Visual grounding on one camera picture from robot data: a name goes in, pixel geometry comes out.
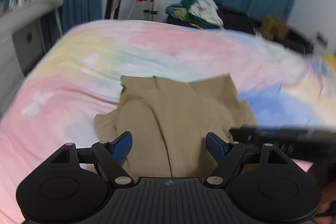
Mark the white dressing table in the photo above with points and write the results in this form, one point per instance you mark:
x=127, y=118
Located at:
x=21, y=37

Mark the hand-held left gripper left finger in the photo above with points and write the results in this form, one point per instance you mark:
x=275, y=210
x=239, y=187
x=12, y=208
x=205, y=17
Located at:
x=121, y=146

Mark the brown paper bag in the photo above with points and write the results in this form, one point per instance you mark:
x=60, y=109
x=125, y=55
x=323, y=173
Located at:
x=274, y=26

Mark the wall socket with plug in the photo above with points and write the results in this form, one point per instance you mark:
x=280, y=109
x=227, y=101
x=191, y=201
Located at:
x=322, y=39

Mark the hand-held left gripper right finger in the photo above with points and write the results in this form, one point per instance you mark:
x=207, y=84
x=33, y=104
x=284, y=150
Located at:
x=216, y=146

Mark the person's right hand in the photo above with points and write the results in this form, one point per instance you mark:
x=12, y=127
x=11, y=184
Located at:
x=330, y=197

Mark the white hoodie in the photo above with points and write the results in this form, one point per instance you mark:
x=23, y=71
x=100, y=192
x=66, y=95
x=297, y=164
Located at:
x=207, y=12

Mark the pastel tie-dye bed sheet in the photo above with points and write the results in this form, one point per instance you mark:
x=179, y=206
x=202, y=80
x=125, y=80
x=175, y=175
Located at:
x=78, y=61

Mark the tan t-shirt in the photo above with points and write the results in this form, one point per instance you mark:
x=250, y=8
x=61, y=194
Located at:
x=178, y=113

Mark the yellow-green cloth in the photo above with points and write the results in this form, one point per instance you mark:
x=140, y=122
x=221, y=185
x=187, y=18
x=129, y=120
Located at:
x=181, y=13

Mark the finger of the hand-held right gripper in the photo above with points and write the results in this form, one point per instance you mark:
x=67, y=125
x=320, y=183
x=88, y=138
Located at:
x=249, y=133

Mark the black jacket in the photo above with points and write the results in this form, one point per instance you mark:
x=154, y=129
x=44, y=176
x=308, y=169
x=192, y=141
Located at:
x=239, y=18

